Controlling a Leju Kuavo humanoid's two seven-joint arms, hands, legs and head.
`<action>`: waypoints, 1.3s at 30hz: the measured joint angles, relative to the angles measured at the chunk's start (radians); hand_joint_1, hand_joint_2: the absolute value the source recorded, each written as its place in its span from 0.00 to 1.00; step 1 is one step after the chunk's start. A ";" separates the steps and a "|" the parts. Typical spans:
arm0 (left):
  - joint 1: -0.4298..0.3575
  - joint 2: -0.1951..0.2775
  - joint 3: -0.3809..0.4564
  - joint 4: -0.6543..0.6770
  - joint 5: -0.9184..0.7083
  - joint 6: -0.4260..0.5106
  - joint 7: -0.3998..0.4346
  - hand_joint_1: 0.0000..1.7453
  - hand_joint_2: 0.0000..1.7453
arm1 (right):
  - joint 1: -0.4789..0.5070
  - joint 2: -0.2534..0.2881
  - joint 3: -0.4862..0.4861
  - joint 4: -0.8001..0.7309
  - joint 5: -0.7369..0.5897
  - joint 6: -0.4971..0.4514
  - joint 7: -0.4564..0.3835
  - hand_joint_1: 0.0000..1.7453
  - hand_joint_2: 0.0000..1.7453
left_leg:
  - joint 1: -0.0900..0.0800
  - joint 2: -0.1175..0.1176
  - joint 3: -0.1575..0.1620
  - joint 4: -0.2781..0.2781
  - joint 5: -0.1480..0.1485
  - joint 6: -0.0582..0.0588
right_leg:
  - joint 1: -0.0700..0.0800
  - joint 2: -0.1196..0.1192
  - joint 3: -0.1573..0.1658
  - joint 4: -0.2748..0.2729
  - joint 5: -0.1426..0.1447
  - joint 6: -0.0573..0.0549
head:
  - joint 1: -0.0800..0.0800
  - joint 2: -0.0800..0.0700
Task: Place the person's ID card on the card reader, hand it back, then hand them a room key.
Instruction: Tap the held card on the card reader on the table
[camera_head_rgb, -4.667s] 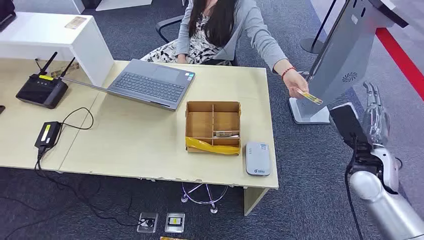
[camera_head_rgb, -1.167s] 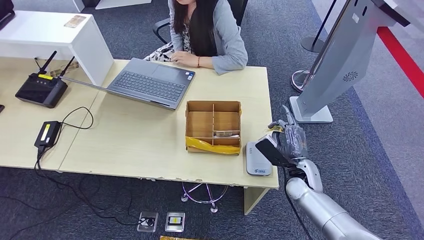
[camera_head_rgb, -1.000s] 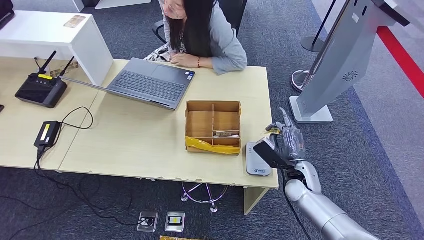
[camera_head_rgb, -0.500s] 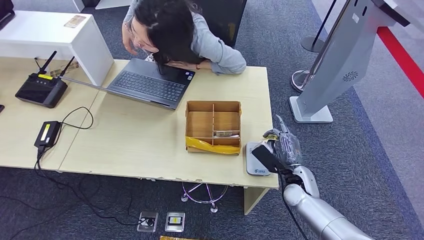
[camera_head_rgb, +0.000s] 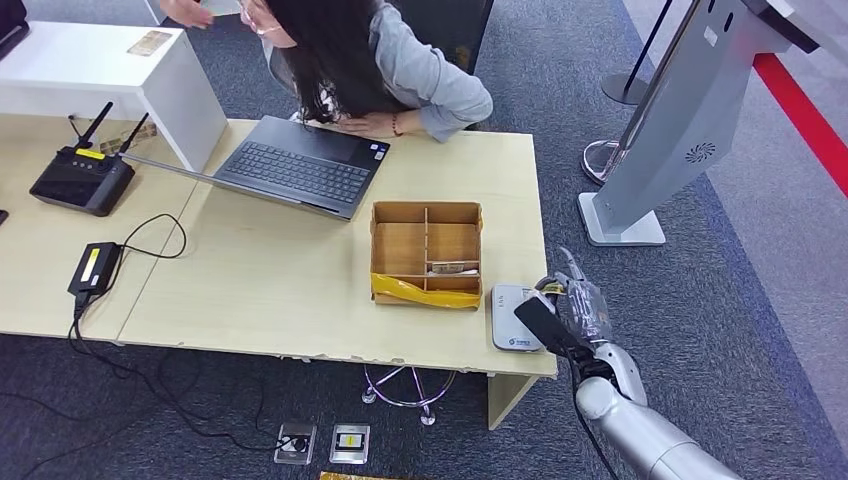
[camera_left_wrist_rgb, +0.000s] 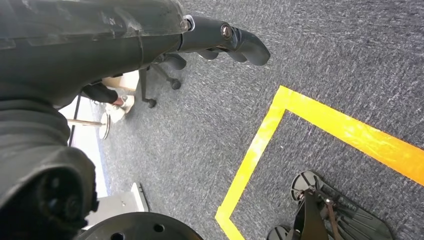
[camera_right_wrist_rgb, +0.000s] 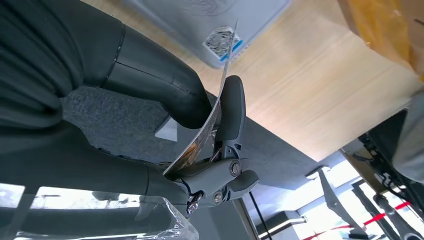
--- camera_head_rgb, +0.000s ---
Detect chrome stanchion base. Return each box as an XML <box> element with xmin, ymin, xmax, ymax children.
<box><xmin>581</xmin><ymin>139</ymin><xmax>631</xmax><ymax>187</ymax></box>

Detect black mains cable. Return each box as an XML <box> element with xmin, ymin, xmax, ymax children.
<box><xmin>0</xmin><ymin>293</ymin><xmax>309</xmax><ymax>480</ymax></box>

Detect thin black adapter cable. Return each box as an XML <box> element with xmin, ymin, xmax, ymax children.
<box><xmin>116</xmin><ymin>213</ymin><xmax>188</xmax><ymax>260</ymax></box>

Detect floor socket with yellow label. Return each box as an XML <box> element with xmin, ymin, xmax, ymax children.
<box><xmin>329</xmin><ymin>423</ymin><xmax>371</xmax><ymax>466</ymax></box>

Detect silver kiosk stand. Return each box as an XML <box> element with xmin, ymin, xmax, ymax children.
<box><xmin>576</xmin><ymin>0</ymin><xmax>848</xmax><ymax>248</ymax></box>

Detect black power adapter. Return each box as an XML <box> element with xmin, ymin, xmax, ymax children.
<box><xmin>67</xmin><ymin>242</ymin><xmax>123</xmax><ymax>297</ymax></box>

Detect beige card on cabinet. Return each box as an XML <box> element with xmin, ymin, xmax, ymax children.
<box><xmin>126</xmin><ymin>29</ymin><xmax>174</xmax><ymax>58</ymax></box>

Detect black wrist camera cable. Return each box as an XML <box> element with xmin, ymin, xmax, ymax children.
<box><xmin>564</xmin><ymin>351</ymin><xmax>621</xmax><ymax>480</ymax></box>

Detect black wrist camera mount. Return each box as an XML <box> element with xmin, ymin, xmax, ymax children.
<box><xmin>513</xmin><ymin>296</ymin><xmax>591</xmax><ymax>372</ymax></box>

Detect wooden divided box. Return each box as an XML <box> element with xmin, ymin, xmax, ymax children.
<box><xmin>368</xmin><ymin>201</ymin><xmax>484</xmax><ymax>311</ymax></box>

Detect grey card reader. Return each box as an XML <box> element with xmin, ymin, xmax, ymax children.
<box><xmin>490</xmin><ymin>284</ymin><xmax>546</xmax><ymax>353</ymax></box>

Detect floor socket with plug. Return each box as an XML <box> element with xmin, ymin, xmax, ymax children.
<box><xmin>272</xmin><ymin>423</ymin><xmax>318</xmax><ymax>467</ymax></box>

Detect light wood side desk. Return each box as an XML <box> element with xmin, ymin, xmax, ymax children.
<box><xmin>0</xmin><ymin>113</ymin><xmax>200</xmax><ymax>344</ymax></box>

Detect white desk cabinet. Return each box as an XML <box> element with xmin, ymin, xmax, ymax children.
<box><xmin>0</xmin><ymin>21</ymin><xmax>229</xmax><ymax>174</ymax></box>

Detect black router with antennas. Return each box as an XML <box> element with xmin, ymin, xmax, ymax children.
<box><xmin>29</xmin><ymin>101</ymin><xmax>151</xmax><ymax>218</ymax></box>

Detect person's left hand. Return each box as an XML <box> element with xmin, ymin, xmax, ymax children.
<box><xmin>336</xmin><ymin>111</ymin><xmax>399</xmax><ymax>139</ymax></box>

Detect black stanchion post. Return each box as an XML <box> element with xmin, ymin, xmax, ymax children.
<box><xmin>600</xmin><ymin>0</ymin><xmax>674</xmax><ymax>106</ymax></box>

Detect grey open laptop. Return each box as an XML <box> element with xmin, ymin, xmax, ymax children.
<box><xmin>121</xmin><ymin>115</ymin><xmax>391</xmax><ymax>222</ymax></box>

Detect chrome stool base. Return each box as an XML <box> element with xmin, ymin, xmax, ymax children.
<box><xmin>360</xmin><ymin>365</ymin><xmax>458</xmax><ymax>427</ymax></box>

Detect cards beneath cabinet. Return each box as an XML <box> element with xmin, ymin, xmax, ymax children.
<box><xmin>99</xmin><ymin>123</ymin><xmax>159</xmax><ymax>156</ymax></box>

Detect person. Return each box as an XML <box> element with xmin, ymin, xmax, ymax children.
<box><xmin>158</xmin><ymin>0</ymin><xmax>495</xmax><ymax>144</ymax></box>

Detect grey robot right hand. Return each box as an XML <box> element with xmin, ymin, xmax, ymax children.
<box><xmin>535</xmin><ymin>246</ymin><xmax>615</xmax><ymax>349</ymax></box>

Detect person's right hand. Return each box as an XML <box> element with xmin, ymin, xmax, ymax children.
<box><xmin>158</xmin><ymin>0</ymin><xmax>215</xmax><ymax>29</ymax></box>

